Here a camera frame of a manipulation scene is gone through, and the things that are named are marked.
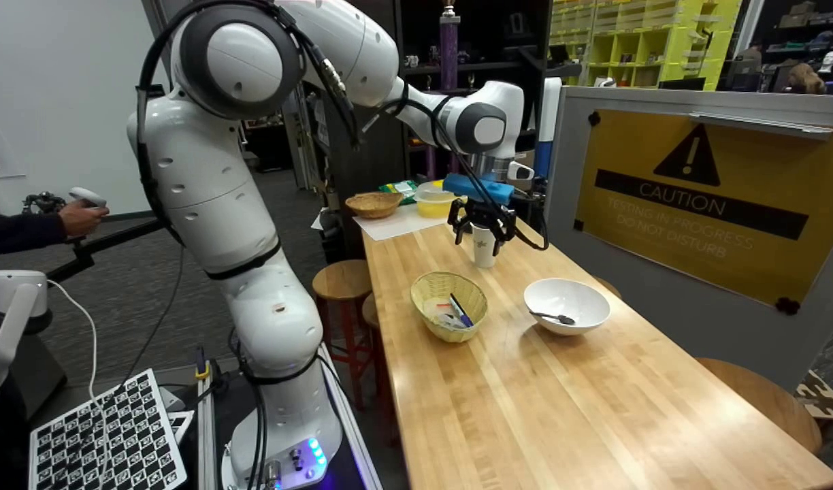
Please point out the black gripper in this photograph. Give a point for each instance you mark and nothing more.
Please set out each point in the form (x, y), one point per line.
(482, 214)

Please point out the white handheld controller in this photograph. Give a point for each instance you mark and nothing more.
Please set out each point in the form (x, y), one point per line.
(88, 195)

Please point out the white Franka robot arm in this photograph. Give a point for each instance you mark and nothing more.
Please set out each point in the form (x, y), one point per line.
(208, 193)

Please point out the operator forearm in dark sleeve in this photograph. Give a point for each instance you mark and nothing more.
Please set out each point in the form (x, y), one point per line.
(23, 232)

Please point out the white paper cup with logo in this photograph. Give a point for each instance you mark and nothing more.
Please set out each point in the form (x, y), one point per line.
(482, 248)

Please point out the blue pen with white barrel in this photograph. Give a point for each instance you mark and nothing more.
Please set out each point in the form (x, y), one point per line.
(461, 312)

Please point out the woven yellow-brown basket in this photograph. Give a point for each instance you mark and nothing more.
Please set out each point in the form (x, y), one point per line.
(434, 318)

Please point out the operator hand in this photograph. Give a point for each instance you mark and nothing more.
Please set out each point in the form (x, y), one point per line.
(80, 221)

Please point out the blue cloth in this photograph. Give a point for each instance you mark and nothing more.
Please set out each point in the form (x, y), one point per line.
(487, 190)

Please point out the yellow plastic container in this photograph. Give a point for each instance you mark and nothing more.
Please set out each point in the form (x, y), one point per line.
(434, 206)

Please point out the white plastic clip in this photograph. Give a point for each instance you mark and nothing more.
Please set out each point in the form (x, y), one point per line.
(441, 315)

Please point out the grey panel board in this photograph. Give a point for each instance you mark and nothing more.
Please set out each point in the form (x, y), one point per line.
(570, 246)

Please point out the white paper sheet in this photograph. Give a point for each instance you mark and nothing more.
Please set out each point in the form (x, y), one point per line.
(389, 228)

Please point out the brown wooden bowl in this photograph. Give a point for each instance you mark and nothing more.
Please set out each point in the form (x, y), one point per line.
(373, 206)

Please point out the dark spoon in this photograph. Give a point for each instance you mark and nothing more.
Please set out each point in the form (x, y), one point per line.
(552, 318)

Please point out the white ceramic bowl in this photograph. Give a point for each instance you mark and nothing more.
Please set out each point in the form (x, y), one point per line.
(581, 302)

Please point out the round wooden stool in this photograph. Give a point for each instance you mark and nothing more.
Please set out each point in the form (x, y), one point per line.
(340, 276)
(766, 395)

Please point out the purple bottle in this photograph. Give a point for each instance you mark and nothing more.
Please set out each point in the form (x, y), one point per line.
(448, 46)

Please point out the yellow caution sign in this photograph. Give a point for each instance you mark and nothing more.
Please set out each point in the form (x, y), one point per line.
(706, 246)

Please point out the yellow shelf unit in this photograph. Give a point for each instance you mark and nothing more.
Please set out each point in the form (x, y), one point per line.
(671, 42)

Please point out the checkered calibration board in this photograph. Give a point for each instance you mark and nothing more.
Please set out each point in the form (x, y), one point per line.
(106, 436)

